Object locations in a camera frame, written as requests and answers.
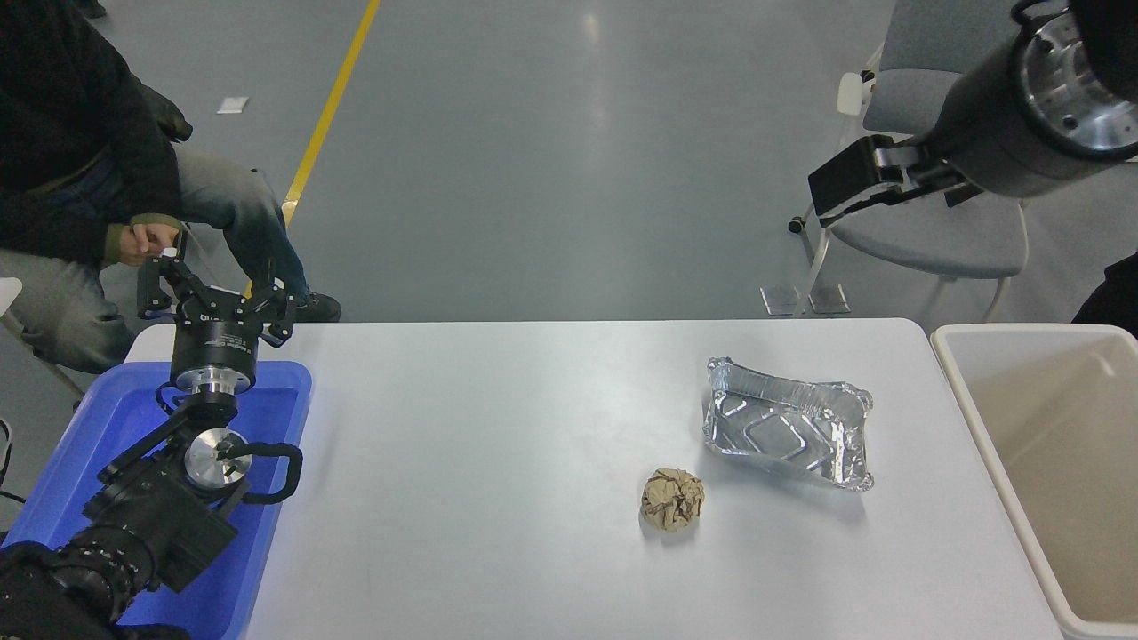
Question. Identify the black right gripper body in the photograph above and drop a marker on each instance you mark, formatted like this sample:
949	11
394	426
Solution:
982	133

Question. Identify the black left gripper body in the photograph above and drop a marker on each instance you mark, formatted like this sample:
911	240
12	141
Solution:
213	342

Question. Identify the person's hand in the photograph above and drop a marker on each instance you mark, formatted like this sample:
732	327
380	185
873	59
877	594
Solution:
147	242

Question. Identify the grey padded chair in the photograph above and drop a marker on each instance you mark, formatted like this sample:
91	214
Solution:
925	236

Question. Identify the grey metal floor plate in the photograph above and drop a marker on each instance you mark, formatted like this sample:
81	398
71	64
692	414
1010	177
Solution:
831	298
781	300

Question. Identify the blue plastic tray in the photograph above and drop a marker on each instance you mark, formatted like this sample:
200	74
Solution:
116	418

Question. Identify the white chair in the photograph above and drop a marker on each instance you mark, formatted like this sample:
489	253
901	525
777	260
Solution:
9	293

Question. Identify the person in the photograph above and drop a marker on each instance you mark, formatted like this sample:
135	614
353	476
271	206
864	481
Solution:
62	107
1116	302

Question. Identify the large pale bin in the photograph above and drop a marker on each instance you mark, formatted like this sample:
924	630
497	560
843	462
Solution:
1031	400

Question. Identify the silver foil tray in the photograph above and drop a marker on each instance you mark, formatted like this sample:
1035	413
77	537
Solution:
782	436

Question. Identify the black shoe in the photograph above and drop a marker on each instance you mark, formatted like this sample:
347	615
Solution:
89	9

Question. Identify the crumpled tan paper ball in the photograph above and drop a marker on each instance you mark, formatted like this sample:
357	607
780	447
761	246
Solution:
672	500

